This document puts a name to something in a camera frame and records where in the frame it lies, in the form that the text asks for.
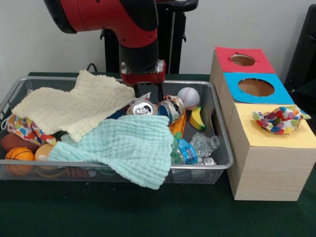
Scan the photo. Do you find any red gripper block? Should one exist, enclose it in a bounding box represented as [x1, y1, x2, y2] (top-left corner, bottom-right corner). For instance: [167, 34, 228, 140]
[120, 61, 167, 102]

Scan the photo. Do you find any colourful dotted cloth bag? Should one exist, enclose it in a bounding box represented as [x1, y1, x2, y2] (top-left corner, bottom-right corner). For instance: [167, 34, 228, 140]
[135, 91, 152, 102]
[6, 115, 58, 146]
[252, 105, 311, 136]

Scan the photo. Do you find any cream waffle cloth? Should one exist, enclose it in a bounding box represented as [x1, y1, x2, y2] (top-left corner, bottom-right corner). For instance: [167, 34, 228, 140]
[11, 70, 138, 143]

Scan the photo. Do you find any wooden box with three holes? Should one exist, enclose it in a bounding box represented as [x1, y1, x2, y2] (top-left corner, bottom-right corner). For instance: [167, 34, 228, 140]
[209, 46, 316, 202]

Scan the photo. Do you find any crushed silver can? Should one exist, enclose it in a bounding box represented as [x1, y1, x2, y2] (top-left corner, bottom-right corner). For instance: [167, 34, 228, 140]
[127, 100, 158, 116]

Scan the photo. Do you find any crushed printed can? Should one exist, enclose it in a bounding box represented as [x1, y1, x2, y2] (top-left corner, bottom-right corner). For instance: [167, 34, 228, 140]
[157, 95, 186, 125]

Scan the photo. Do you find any white baseball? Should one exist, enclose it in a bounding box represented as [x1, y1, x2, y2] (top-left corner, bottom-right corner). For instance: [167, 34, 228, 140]
[177, 87, 200, 111]

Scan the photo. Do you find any orange toy carrot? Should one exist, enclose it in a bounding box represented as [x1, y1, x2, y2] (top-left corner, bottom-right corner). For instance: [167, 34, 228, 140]
[170, 115, 186, 139]

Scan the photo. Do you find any yellow foam banana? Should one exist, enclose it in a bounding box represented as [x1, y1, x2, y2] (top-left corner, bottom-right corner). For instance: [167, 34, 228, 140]
[189, 106, 206, 131]

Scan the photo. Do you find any mint waffle cloth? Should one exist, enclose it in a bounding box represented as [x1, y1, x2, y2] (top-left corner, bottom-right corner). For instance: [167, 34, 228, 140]
[48, 115, 175, 190]

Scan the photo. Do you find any crushed bottle with blue label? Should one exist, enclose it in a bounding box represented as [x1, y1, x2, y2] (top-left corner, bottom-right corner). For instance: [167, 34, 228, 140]
[171, 137, 199, 165]

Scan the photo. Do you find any clear crushed bottle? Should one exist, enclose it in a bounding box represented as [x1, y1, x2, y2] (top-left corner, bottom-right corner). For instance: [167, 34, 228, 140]
[189, 132, 221, 158]

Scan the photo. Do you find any peach foam ball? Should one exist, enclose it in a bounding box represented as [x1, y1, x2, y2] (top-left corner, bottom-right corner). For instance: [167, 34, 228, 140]
[34, 142, 58, 171]

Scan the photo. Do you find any dark green table cloth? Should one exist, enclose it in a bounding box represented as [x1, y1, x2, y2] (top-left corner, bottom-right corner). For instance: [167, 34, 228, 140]
[295, 81, 316, 106]
[0, 71, 316, 237]

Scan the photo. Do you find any small brown football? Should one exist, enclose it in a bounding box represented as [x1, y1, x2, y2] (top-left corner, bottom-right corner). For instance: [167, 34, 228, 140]
[0, 133, 40, 154]

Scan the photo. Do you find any small orange basketball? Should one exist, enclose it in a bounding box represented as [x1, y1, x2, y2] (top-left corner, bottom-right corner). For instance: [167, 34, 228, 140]
[4, 147, 35, 176]

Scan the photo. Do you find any black upright panel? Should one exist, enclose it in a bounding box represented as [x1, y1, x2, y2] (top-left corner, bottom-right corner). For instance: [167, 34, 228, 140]
[285, 4, 316, 86]

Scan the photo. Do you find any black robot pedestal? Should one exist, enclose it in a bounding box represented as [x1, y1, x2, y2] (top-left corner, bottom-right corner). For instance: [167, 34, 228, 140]
[100, 0, 199, 74]

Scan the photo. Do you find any shallow wire mesh bin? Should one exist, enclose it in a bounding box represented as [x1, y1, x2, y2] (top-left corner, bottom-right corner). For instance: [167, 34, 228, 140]
[0, 76, 235, 185]

